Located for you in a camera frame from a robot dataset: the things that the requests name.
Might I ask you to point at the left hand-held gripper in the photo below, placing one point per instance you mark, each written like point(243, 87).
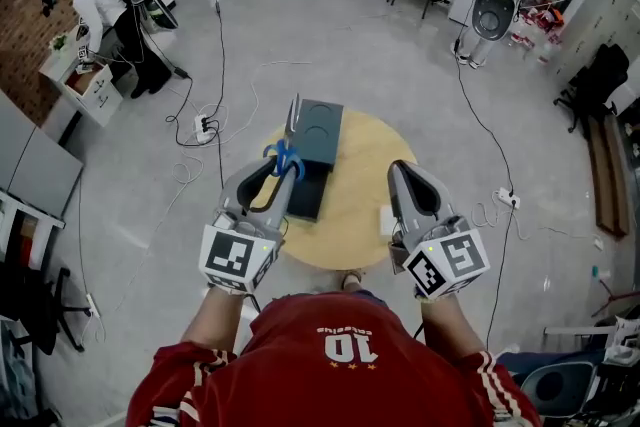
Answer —
point(235, 255)

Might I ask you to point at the white power strip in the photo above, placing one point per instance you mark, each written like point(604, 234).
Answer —
point(202, 127)
point(93, 305)
point(509, 197)

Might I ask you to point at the person's right forearm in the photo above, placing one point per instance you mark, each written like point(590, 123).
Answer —
point(452, 325)

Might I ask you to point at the white drawer cabinet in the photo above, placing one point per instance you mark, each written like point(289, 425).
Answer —
point(92, 92)

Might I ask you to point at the black swivel chair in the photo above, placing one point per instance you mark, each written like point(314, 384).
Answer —
point(45, 310)

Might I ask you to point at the white shelf unit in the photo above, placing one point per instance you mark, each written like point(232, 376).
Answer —
point(25, 235)

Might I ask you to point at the person's left forearm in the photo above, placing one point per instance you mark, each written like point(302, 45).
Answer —
point(215, 320)

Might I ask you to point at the person's foot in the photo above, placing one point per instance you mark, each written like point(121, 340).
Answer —
point(352, 279)

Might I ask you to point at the pile of red packets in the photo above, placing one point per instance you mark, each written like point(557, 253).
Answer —
point(542, 22)

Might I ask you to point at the small green plant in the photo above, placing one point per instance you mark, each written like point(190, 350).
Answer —
point(59, 42)

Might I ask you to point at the brown wooden planks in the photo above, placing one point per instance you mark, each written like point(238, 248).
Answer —
point(607, 175)

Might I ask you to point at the small white card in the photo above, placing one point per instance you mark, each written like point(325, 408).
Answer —
point(386, 220)

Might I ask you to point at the white lockers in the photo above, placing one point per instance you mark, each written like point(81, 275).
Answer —
point(595, 10)

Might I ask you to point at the grey cabinet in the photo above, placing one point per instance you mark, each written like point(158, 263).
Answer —
point(35, 160)

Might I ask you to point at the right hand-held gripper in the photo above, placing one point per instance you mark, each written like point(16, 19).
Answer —
point(450, 260)

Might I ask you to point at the black office chair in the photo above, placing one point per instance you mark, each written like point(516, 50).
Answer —
point(597, 80)

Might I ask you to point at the dark grey box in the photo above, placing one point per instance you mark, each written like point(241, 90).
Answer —
point(317, 135)

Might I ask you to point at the person's red jersey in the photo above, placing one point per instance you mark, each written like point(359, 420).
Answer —
point(330, 380)

